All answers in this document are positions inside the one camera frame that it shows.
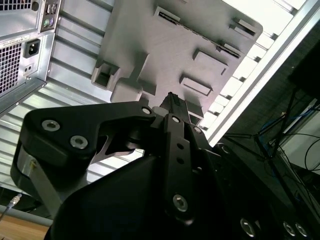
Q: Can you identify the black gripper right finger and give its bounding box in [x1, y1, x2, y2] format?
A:
[174, 95, 313, 240]

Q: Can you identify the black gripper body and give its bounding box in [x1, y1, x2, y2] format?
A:
[44, 155, 242, 240]

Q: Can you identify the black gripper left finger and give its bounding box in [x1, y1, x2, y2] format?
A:
[11, 92, 197, 227]

